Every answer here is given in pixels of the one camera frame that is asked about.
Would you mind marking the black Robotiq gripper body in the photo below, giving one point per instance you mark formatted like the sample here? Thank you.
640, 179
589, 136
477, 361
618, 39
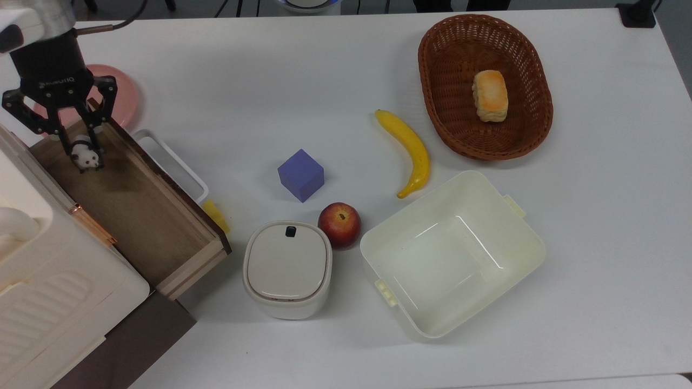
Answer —
51, 73

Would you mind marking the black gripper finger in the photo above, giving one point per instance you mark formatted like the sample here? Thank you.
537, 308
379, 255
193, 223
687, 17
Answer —
27, 116
105, 102

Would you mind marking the small panda toy figure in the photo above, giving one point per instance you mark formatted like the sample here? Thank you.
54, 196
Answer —
86, 156

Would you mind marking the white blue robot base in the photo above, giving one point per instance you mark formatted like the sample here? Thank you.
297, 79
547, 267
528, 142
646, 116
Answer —
308, 5

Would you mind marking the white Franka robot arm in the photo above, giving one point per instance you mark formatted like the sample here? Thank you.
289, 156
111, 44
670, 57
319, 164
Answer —
32, 16

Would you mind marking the open wooden drawer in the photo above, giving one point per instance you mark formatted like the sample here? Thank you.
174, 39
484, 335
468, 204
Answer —
140, 216

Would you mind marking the pink plastic plate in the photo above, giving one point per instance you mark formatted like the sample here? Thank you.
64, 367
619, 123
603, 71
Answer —
125, 97

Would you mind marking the yellow sponge block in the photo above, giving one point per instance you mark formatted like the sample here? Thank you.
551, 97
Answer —
216, 216

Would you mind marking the cream plastic storage box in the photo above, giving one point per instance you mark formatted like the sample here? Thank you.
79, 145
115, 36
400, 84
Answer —
54, 281

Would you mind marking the purple cube block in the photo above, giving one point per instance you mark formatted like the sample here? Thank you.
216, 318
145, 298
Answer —
300, 175

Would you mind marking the dark brown wooden cabinet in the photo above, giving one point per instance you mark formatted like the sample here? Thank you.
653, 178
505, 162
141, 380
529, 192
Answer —
140, 340

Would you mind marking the small white lidded bin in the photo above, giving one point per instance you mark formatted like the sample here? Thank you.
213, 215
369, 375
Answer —
286, 267

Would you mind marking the red apple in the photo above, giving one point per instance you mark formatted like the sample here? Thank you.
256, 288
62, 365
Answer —
339, 226

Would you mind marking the yellow banana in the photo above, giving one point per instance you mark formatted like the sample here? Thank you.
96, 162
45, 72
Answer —
413, 146

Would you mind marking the brown wicker basket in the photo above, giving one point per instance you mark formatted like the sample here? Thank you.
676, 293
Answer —
448, 108

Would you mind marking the cream plastic tub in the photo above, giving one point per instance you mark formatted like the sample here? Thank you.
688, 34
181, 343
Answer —
454, 254

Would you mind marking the toasted bread loaf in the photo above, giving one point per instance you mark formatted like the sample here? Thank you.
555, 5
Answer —
490, 96

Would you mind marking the black stand base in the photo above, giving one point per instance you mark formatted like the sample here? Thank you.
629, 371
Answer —
637, 15

